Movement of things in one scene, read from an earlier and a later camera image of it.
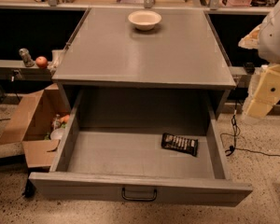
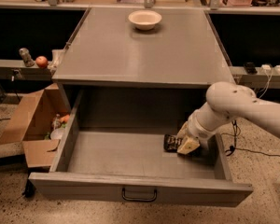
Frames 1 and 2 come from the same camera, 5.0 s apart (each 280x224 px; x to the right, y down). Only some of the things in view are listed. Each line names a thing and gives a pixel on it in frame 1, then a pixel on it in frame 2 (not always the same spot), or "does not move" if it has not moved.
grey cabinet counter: [166, 77] does not move
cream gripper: [275, 36] → [197, 130]
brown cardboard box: [30, 120] does not move
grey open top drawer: [156, 147] does not move
